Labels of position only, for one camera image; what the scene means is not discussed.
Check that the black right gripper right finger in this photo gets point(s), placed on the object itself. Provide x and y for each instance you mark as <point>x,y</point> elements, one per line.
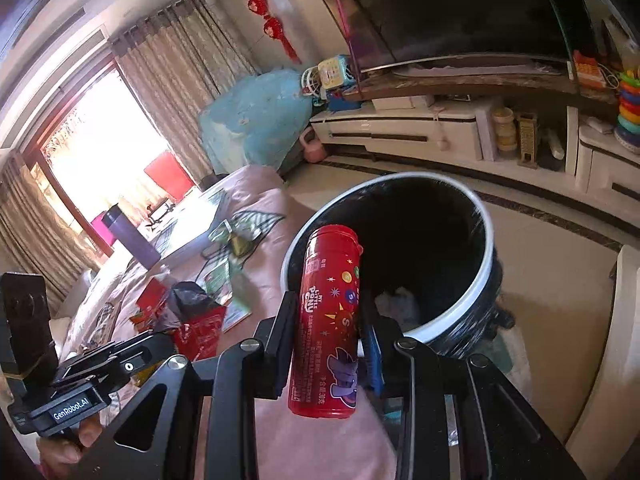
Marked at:
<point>398,365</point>

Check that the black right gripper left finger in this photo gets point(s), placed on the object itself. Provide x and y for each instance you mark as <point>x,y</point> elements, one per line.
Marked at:
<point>262,361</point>

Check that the red candy tube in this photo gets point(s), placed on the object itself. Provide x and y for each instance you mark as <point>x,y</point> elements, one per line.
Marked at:
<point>324,371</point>

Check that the white rimmed black trash bin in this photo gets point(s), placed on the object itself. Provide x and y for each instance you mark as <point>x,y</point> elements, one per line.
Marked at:
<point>426,233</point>

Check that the person's left hand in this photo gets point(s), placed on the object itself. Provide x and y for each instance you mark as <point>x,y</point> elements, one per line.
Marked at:
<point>59,455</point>

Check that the green white drink carton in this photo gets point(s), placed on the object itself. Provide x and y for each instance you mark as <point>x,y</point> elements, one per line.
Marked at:
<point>222,286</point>

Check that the pink table cloth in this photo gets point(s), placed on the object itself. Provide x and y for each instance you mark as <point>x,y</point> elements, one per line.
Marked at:
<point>288,446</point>

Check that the red yellow snack wrapper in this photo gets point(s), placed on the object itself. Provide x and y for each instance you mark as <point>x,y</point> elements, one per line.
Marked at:
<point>198,339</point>

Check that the blue snack bag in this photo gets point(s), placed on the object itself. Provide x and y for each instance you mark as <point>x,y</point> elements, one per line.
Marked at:
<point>184,303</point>

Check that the green snack wrapper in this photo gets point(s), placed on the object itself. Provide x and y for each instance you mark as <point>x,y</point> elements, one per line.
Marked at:
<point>240,240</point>

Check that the red white small box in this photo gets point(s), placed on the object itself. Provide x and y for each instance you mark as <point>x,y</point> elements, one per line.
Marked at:
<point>152,299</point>

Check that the beige left curtain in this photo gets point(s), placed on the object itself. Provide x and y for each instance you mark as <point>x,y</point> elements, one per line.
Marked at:
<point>35,237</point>

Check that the beige curtain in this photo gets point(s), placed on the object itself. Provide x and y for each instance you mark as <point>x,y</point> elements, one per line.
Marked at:
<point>35,237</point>
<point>178,60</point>

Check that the purple thermos bottle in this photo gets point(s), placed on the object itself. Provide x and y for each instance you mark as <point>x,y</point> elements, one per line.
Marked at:
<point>130,237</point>

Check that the magenta chair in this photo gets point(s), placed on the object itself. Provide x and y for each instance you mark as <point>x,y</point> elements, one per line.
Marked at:
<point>103,231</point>

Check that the pink kettlebell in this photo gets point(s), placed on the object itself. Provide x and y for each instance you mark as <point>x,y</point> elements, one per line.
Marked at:
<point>313,149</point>

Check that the red chair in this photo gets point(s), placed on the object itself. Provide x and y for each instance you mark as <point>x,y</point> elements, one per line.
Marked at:
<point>167,173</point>

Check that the light blue cloth cover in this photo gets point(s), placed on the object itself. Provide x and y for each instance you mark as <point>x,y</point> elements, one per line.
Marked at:
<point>257,122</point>

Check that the pink hula hoop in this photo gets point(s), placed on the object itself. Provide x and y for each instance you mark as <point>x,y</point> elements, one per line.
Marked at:
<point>348,38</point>

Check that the colourful toy phone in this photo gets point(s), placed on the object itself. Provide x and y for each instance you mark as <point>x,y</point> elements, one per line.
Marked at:
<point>336,73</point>

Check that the white tv cabinet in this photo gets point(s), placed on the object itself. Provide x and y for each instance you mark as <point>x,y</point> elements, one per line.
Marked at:
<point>597,170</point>

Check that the beige right curtain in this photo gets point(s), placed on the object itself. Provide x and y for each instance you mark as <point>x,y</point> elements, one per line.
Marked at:
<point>178,60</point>

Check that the red hanging lantern decoration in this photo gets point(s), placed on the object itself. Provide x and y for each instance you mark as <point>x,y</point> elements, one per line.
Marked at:
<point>273,27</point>

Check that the black curved television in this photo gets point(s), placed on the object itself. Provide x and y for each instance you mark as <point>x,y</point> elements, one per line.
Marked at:
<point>387,33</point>

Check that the orange toy piano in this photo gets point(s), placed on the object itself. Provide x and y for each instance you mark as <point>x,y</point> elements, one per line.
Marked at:
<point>588,72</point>

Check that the rainbow stacking ring toy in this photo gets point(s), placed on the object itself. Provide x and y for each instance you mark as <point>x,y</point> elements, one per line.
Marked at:
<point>627,129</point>

